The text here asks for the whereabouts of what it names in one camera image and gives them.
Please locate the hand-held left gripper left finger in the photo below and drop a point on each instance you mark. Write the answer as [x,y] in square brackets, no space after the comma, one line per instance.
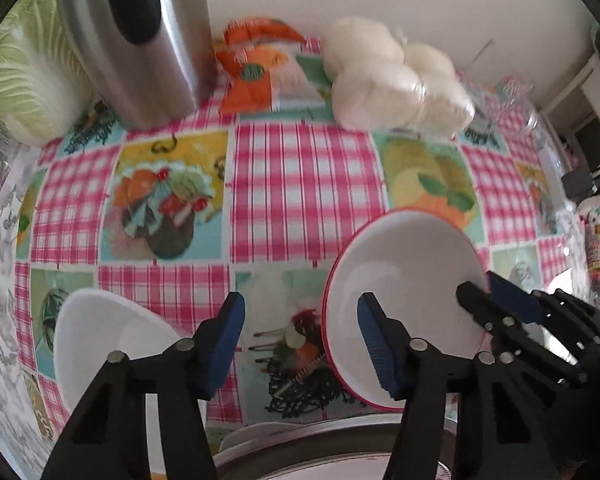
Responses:
[225,345]

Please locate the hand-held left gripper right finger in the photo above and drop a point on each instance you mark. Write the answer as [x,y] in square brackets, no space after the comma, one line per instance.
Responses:
[380,350]

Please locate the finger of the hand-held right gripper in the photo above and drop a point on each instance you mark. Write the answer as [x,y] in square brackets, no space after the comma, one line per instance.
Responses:
[510,295]
[480,305]

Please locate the strawberry print bowl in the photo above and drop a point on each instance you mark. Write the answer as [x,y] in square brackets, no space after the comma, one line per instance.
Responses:
[410,270]

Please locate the small white bowl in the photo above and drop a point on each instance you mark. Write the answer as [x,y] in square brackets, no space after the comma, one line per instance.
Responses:
[105,330]

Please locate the black charger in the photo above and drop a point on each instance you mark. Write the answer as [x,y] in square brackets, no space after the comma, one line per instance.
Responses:
[577,182]

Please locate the glass mug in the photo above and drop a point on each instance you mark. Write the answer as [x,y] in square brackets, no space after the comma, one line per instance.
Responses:
[530,125]

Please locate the pink checked fruit tablecloth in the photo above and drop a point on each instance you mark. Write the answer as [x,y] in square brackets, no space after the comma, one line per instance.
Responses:
[300,175]

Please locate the white cutout storage shelf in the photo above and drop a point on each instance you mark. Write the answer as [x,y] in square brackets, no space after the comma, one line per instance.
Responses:
[592,85]

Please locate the grey floral tablecloth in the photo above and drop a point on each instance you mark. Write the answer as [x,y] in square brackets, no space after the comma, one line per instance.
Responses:
[0,310]

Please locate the bag of steamed buns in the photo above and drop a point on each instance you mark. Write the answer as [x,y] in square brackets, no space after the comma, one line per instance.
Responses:
[380,95]

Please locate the orange snack packet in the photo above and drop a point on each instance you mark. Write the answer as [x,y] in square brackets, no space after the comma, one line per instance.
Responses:
[250,85]

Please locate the stainless steel thermos jug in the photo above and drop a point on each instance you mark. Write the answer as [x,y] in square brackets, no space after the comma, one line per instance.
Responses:
[130,70]

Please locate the napa cabbage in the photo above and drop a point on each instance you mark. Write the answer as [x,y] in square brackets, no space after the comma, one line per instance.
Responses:
[25,75]

